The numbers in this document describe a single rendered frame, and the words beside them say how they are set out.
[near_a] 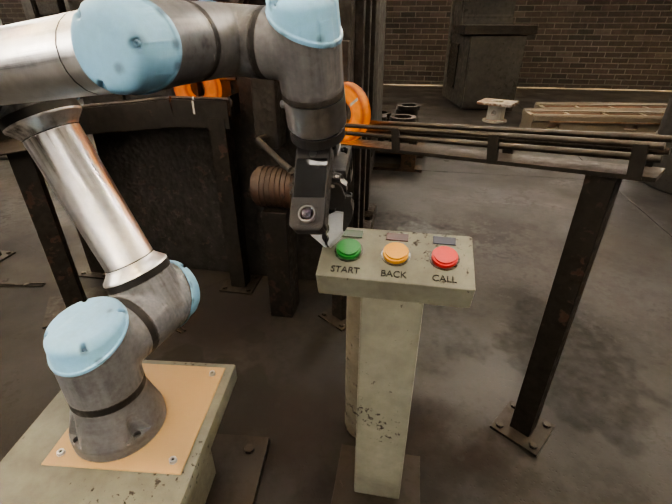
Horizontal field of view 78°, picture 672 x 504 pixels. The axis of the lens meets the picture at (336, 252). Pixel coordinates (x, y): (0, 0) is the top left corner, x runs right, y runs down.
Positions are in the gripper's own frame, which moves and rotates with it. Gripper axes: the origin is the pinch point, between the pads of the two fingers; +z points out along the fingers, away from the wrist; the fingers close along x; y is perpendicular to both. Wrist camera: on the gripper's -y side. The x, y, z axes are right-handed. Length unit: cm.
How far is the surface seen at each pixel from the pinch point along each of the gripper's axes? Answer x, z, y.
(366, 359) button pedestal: -7.3, 18.4, -9.8
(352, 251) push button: -4.2, 0.2, -1.0
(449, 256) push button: -19.1, 0.3, -0.4
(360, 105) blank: 2, 7, 55
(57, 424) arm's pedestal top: 46, 23, -27
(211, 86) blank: 51, 12, 74
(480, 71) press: -83, 176, 436
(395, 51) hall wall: 23, 239, 637
